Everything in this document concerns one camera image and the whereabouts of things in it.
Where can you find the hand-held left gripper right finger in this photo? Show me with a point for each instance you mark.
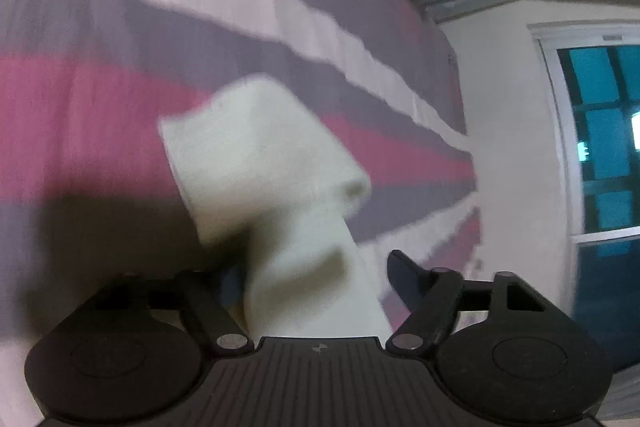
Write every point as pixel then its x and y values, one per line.
pixel 406 272

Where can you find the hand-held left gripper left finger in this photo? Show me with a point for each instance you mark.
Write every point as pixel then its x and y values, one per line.
pixel 202 302

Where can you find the white small cloth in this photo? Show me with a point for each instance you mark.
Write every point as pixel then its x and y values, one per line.
pixel 265 187

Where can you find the white framed window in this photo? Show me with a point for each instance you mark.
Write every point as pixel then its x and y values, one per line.
pixel 595 132

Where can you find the pink grey striped bed sheet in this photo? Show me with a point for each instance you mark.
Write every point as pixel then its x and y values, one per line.
pixel 125 57

